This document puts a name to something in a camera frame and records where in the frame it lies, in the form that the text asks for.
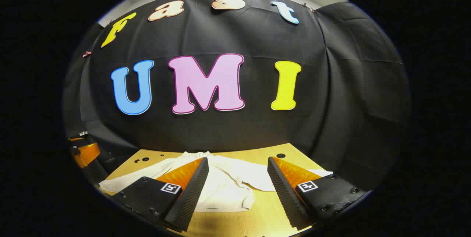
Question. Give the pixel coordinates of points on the black backdrop cloth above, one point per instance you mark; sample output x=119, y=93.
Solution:
x=257, y=126

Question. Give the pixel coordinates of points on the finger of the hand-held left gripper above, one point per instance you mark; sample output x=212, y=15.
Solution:
x=86, y=154

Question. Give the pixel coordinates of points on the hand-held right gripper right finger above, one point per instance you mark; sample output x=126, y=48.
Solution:
x=283, y=193

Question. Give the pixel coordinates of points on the cream white sweatshirt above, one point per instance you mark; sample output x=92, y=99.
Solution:
x=228, y=185

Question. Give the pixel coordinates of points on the copper clip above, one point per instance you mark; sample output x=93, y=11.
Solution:
x=86, y=53

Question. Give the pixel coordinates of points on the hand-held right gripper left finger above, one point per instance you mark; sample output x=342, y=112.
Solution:
x=193, y=196

